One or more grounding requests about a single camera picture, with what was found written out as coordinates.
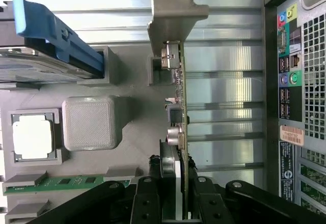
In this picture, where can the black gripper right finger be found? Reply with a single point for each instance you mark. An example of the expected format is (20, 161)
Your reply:
(211, 201)

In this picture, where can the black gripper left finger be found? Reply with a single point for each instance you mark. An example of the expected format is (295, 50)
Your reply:
(146, 198)

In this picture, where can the green RAM stick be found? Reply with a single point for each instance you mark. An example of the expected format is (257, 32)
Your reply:
(63, 183)

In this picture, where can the grey parts rack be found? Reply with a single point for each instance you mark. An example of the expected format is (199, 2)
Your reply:
(137, 112)

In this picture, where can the silver CPU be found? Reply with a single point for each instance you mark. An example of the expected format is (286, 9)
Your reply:
(33, 137)

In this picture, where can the open grey PC case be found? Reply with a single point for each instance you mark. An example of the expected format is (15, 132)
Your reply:
(313, 56)

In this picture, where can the silver hard disk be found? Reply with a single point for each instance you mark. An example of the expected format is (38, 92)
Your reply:
(25, 68)

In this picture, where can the blue disk caddy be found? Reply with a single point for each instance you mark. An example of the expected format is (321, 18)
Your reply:
(38, 17)

